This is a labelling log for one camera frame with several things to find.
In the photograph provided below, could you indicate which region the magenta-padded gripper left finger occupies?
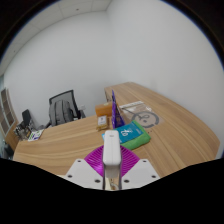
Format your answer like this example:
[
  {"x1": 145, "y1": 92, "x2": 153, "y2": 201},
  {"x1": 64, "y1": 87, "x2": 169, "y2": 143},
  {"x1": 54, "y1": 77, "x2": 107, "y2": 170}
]
[{"x1": 64, "y1": 146, "x2": 107, "y2": 191}]

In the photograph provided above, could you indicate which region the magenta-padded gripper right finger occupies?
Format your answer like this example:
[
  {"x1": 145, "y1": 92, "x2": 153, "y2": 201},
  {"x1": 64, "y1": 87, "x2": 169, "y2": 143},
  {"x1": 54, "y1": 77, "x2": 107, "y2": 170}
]
[{"x1": 117, "y1": 146, "x2": 160, "y2": 191}]

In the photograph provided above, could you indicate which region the white charger block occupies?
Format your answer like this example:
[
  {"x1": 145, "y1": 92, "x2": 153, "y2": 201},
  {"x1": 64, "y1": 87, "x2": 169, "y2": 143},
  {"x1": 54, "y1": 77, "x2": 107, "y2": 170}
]
[{"x1": 102, "y1": 129, "x2": 121, "y2": 179}]

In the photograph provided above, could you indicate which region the green folded cloth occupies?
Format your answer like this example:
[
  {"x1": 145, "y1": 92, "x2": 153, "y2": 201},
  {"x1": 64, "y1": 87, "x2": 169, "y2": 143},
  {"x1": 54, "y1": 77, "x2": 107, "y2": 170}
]
[{"x1": 121, "y1": 120, "x2": 152, "y2": 151}]

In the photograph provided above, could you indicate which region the teal printed card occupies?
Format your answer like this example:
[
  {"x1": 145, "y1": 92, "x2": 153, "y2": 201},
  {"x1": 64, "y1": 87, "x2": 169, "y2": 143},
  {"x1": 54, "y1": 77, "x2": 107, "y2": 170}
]
[{"x1": 118, "y1": 121, "x2": 145, "y2": 144}]

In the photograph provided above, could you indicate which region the small brown box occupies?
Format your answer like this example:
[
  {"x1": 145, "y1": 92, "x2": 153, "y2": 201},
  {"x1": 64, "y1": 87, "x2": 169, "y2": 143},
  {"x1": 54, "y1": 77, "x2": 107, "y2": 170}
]
[{"x1": 96, "y1": 115, "x2": 110, "y2": 131}]

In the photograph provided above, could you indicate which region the clear plastic bag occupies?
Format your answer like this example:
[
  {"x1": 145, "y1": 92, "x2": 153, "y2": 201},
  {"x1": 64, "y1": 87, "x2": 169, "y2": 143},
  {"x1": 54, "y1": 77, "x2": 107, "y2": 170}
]
[{"x1": 119, "y1": 100, "x2": 161, "y2": 129}]

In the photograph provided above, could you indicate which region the grey backpack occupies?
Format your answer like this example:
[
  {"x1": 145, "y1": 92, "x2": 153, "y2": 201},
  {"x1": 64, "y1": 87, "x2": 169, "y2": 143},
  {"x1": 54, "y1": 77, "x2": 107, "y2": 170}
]
[{"x1": 48, "y1": 99, "x2": 75, "y2": 127}]

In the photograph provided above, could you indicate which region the orange box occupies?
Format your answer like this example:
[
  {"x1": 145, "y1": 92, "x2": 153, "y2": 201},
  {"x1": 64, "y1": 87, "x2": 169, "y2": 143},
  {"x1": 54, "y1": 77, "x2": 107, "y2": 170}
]
[{"x1": 94, "y1": 101, "x2": 114, "y2": 118}]

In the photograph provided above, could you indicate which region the brown cluttered organizer box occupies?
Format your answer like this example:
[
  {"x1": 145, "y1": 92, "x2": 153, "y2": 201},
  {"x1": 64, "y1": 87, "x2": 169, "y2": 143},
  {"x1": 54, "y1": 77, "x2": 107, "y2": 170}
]
[{"x1": 13, "y1": 120, "x2": 36, "y2": 141}]

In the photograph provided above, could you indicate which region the small black chair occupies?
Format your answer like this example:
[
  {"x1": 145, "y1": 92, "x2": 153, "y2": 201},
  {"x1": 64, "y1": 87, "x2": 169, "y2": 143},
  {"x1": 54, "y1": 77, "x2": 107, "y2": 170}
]
[{"x1": 21, "y1": 109, "x2": 34, "y2": 129}]

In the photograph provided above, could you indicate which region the black mesh office chair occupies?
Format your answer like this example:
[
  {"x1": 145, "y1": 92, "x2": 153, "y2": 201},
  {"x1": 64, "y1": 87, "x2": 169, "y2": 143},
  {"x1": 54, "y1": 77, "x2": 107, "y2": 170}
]
[{"x1": 48, "y1": 89, "x2": 86, "y2": 128}]

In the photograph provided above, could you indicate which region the wooden glass-door cabinet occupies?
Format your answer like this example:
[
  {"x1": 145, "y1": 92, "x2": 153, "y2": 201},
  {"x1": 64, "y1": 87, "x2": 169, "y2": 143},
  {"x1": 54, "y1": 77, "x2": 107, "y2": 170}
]
[{"x1": 0, "y1": 87, "x2": 19, "y2": 151}]

